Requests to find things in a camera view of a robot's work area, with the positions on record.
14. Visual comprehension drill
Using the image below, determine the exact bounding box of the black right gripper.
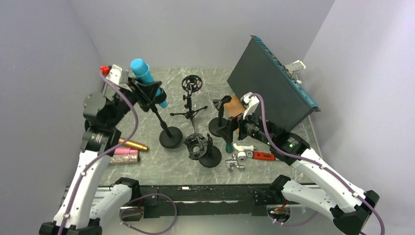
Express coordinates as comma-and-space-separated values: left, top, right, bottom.
217, 105, 274, 145

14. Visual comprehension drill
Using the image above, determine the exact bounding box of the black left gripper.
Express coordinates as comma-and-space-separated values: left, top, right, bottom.
107, 76, 162, 127

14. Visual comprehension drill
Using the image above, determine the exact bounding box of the black stand holding blue microphone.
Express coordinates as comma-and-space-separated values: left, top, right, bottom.
150, 88, 183, 149

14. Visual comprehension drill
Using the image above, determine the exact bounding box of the black clip stand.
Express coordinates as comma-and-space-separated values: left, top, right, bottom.
208, 95, 231, 137

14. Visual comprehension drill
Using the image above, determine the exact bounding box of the blue microphone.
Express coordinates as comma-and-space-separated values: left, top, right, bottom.
130, 58, 169, 109

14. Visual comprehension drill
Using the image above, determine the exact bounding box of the black shock-mount stand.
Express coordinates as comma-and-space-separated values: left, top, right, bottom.
184, 133, 222, 168

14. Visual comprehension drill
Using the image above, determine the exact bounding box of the black tripod microphone stand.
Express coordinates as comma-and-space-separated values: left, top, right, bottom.
170, 75, 208, 133

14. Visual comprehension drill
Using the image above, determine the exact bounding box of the gold microphone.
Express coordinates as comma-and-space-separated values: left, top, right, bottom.
123, 141, 149, 152

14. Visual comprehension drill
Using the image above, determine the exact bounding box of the pink microphone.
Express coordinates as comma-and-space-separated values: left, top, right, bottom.
114, 148, 139, 155

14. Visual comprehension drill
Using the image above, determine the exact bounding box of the glitter sequin microphone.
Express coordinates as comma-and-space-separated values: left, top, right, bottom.
110, 155, 140, 165

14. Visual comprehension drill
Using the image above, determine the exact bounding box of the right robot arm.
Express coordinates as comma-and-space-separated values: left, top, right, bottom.
216, 115, 385, 235

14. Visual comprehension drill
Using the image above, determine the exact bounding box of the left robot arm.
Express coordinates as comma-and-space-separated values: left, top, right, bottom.
39, 78, 161, 235

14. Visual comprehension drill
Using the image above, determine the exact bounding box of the brown wooden board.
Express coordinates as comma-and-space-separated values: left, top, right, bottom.
224, 95, 245, 118

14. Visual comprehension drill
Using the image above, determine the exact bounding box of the white plastic faucet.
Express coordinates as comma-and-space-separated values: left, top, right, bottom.
232, 143, 257, 161

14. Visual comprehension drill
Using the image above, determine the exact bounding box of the chrome pipe fitting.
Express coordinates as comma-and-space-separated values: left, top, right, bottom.
225, 154, 245, 173

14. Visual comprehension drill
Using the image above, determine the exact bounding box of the dark rack unit, blue front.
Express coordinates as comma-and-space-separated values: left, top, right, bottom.
227, 35, 320, 131

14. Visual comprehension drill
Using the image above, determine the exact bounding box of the green handle screwdriver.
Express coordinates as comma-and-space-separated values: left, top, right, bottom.
225, 142, 233, 154

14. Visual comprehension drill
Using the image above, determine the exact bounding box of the white camera mount, left wrist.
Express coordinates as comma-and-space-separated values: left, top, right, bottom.
99, 64, 129, 87

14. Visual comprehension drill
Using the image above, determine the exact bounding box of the white camera mount, wrist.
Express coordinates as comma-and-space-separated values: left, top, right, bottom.
99, 64, 129, 87
240, 92, 260, 119

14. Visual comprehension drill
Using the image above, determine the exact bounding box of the white camera mount, right wrist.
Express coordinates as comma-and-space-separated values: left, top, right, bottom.
240, 92, 260, 119

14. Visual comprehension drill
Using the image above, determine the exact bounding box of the red handle adjustable wrench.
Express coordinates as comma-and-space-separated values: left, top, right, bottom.
247, 151, 276, 161

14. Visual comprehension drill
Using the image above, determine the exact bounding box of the white bracket behind rack unit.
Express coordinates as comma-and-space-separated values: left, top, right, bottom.
285, 60, 306, 73

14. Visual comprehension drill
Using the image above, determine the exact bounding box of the purple cable under rail left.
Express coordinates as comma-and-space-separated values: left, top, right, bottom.
118, 193, 178, 235

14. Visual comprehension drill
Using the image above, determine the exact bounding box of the purple cable under rail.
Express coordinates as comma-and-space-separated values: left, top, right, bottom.
118, 193, 178, 235
267, 201, 320, 228

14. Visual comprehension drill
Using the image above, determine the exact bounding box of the black front rail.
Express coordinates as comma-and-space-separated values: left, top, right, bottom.
140, 184, 284, 218

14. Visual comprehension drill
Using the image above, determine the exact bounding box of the purple cable under rail right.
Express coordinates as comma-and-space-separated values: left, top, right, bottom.
267, 201, 320, 228

